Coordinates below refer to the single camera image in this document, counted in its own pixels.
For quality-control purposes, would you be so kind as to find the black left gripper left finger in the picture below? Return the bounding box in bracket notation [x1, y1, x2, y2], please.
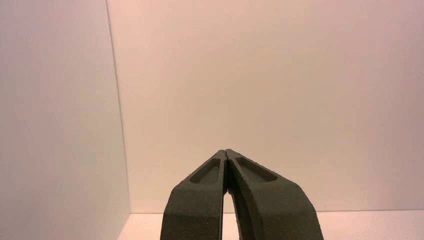
[159, 149, 227, 240]

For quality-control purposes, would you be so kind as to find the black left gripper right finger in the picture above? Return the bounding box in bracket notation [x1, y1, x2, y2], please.
[225, 149, 325, 240]

